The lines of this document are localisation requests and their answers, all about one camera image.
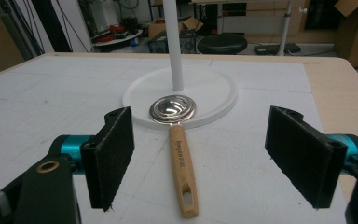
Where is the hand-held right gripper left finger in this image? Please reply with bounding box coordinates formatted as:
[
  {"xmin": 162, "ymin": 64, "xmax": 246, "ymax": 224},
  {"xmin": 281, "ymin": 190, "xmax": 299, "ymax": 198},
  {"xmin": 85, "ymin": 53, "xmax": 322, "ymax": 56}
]
[{"xmin": 79, "ymin": 105, "xmax": 135, "ymax": 213}]

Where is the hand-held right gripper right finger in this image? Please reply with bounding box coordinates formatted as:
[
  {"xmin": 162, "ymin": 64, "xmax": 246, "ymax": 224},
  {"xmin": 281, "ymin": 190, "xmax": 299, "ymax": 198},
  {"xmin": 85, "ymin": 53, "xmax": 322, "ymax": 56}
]
[{"xmin": 264, "ymin": 105, "xmax": 349, "ymax": 210}]

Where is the metal ladle with wooden handle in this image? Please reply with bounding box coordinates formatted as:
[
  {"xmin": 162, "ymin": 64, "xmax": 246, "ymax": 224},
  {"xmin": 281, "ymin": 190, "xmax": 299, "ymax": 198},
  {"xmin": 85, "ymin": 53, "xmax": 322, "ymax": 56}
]
[{"xmin": 148, "ymin": 94, "xmax": 200, "ymax": 218}]

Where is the white hook rack stand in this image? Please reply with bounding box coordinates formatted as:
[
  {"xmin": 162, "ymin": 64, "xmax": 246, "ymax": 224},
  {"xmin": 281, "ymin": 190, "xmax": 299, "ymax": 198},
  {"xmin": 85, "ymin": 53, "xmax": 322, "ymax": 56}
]
[{"xmin": 121, "ymin": 0, "xmax": 239, "ymax": 131}]

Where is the white foam mat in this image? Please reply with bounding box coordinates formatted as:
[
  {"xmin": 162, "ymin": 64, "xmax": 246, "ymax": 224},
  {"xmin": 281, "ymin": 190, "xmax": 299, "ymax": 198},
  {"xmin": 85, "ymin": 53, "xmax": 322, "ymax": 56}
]
[{"xmin": 0, "ymin": 55, "xmax": 350, "ymax": 224}]

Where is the flat black device on floor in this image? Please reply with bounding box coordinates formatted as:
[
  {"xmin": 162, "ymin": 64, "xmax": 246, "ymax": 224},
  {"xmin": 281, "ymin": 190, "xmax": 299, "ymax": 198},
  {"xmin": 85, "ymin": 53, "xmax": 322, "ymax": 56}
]
[{"xmin": 254, "ymin": 42, "xmax": 302, "ymax": 56}]

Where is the round white table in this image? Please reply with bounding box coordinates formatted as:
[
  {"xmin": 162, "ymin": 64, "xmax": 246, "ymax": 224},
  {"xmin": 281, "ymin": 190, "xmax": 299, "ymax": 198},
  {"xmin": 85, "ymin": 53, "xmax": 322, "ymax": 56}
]
[{"xmin": 91, "ymin": 24, "xmax": 145, "ymax": 49}]

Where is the black computer tower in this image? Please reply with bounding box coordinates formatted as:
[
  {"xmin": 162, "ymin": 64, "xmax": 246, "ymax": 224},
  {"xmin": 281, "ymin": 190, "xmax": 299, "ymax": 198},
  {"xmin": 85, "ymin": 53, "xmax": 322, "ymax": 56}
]
[
  {"xmin": 146, "ymin": 30, "xmax": 171, "ymax": 54},
  {"xmin": 180, "ymin": 28, "xmax": 200, "ymax": 54}
]

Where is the small brown cardboard box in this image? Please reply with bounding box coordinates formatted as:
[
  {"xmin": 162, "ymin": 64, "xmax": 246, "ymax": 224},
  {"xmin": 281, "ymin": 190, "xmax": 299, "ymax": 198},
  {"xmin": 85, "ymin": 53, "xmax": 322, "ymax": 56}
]
[{"xmin": 147, "ymin": 17, "xmax": 205, "ymax": 39}]

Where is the black round stool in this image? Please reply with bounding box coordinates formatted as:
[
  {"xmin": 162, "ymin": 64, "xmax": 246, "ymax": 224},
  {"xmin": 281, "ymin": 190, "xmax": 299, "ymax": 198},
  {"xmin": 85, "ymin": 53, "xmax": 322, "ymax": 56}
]
[{"xmin": 197, "ymin": 33, "xmax": 249, "ymax": 56}]

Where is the white metal stand post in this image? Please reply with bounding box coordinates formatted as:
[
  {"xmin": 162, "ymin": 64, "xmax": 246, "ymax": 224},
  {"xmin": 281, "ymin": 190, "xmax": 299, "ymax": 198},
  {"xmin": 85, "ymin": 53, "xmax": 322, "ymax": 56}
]
[{"xmin": 277, "ymin": 0, "xmax": 294, "ymax": 57}]

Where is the black metal frame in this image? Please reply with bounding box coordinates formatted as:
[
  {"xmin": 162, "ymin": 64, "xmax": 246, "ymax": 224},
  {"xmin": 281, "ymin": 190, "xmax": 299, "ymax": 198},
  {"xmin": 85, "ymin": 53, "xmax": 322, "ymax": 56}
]
[{"xmin": 0, "ymin": 0, "xmax": 46, "ymax": 61}]

